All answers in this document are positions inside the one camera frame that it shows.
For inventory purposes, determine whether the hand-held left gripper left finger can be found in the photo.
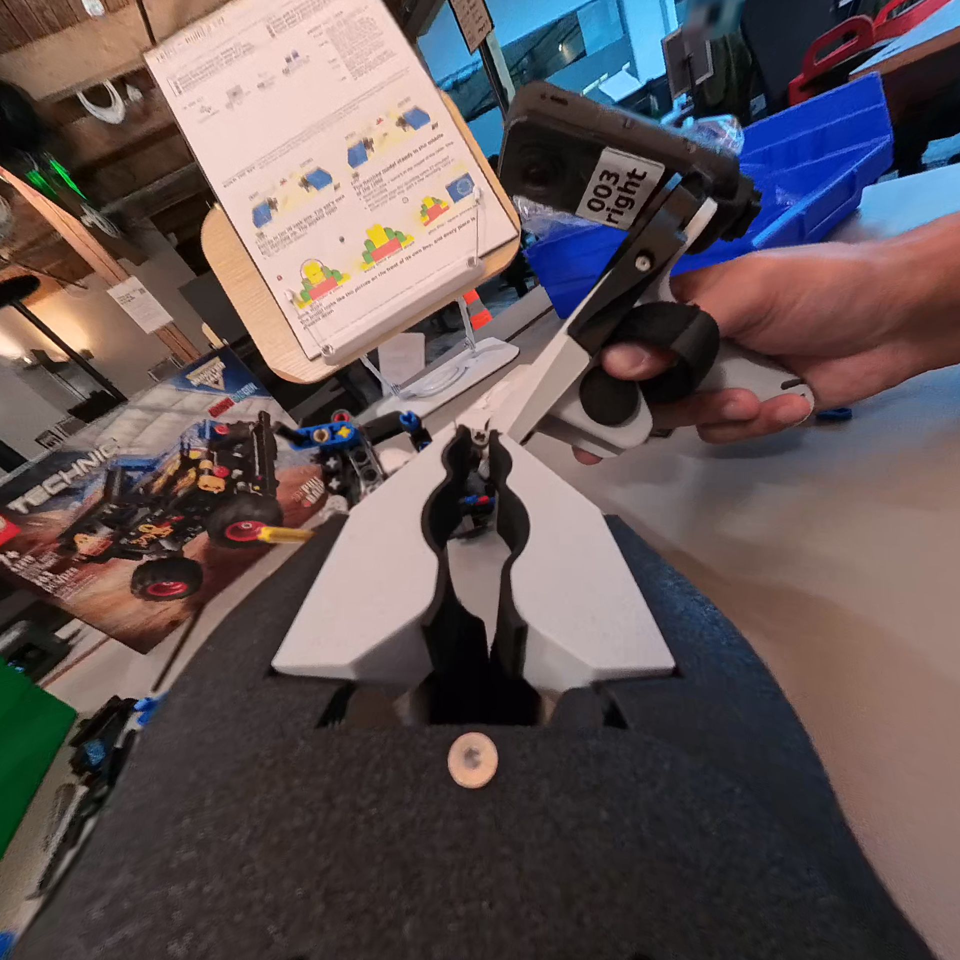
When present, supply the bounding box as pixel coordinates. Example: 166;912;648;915
271;423;492;725

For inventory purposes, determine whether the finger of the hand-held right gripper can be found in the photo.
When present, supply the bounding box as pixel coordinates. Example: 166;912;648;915
510;311;601;446

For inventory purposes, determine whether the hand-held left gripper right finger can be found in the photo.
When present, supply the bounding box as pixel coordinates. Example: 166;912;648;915
489;427;678;725

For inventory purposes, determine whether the lego chassis with flame panel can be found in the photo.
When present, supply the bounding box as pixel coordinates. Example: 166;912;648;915
258;408;502;545

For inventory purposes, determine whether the lego set box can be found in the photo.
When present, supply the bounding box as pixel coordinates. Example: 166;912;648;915
0;348;331;654

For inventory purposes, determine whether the pile of loose lego pieces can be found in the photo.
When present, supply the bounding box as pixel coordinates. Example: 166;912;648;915
33;693;162;894

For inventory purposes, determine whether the green lego baseplate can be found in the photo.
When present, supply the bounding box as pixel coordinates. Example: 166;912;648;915
0;660;78;856

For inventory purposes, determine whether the person's right hand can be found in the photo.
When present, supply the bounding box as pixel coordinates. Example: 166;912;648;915
573;225;915;466

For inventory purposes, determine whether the white paper card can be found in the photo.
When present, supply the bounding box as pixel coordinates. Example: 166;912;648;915
378;333;427;388

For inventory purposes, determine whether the printed instruction sheet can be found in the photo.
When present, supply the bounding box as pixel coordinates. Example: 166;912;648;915
142;0;521;361

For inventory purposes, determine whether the red toolbox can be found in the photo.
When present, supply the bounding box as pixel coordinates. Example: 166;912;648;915
787;0;960;106

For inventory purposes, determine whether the wooden side table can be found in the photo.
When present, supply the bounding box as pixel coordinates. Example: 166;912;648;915
851;22;960;177

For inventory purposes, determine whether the paper notice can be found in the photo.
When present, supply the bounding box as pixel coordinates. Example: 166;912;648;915
107;276;171;336

